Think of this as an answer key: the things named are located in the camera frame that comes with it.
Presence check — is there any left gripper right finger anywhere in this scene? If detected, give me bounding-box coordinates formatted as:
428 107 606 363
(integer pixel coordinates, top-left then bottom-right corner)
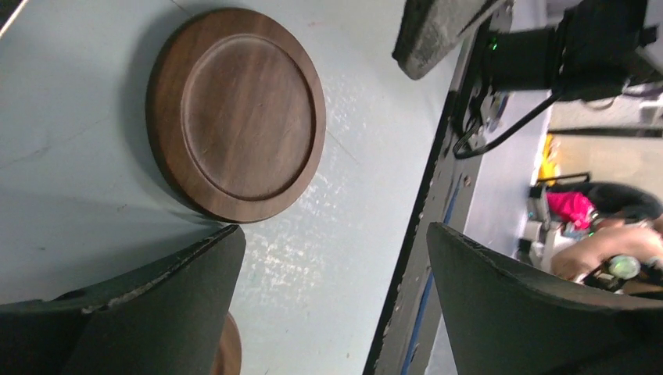
427 223 662 374

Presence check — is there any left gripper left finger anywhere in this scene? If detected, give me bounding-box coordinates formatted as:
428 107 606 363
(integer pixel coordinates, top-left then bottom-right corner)
1 225 246 374

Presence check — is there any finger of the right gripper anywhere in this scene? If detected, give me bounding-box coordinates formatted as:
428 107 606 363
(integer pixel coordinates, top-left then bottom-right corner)
392 0 506 80

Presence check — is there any dark wood coaster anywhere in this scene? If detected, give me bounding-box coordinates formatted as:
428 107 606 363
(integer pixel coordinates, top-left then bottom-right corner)
145 8 326 223
210 313 242 375

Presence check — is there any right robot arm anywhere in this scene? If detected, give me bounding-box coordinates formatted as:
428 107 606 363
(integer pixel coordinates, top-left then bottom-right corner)
392 1 662 102

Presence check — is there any person in background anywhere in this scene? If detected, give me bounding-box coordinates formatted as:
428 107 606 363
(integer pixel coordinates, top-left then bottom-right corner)
549 181 662 296

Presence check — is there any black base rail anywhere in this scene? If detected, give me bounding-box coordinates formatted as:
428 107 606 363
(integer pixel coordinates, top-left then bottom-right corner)
363 36 475 374

